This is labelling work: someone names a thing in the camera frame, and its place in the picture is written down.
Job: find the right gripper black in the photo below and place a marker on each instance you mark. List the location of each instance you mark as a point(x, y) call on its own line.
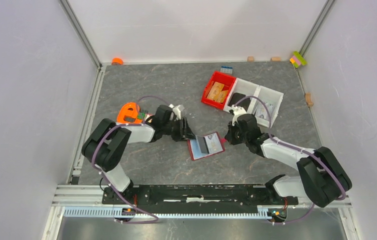
point(229, 135)

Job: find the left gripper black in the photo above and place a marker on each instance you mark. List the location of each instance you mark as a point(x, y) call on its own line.
point(186, 132)

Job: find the grey credit card gold chip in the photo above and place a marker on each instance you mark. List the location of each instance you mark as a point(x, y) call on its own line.
point(202, 144)

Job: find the red leather card holder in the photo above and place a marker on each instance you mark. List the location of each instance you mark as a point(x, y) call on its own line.
point(194, 151)

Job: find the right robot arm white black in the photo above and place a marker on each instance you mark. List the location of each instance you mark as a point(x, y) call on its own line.
point(321, 178)

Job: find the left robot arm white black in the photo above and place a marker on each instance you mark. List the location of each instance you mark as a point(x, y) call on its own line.
point(105, 146)

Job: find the silver cards in white bin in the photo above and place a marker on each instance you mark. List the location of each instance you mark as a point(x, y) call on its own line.
point(262, 111)

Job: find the black cards in white bin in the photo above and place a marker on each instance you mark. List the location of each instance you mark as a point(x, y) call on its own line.
point(236, 97)

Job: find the white divided plastic bin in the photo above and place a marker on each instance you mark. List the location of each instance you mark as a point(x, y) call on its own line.
point(265, 94)

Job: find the green toy brick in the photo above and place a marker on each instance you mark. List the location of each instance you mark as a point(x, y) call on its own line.
point(141, 115)

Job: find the red plastic bin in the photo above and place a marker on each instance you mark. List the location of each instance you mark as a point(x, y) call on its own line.
point(227, 80)

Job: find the blue white small block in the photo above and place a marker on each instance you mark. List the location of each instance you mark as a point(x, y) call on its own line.
point(226, 70)

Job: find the wooden piece right edge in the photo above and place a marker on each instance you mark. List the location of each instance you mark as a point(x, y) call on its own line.
point(308, 99)

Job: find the colourful toy brick stack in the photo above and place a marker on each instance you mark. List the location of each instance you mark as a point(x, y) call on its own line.
point(297, 60)

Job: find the small orange cap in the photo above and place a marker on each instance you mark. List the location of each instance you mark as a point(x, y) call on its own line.
point(117, 61)

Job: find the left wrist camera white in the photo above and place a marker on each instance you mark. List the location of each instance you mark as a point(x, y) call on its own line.
point(177, 111)

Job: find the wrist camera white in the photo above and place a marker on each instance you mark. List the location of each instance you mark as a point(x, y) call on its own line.
point(237, 111)
point(177, 111)

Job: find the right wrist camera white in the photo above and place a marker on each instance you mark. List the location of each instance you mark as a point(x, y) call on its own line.
point(237, 111)

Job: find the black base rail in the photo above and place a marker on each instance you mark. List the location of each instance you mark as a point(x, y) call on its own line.
point(247, 193)

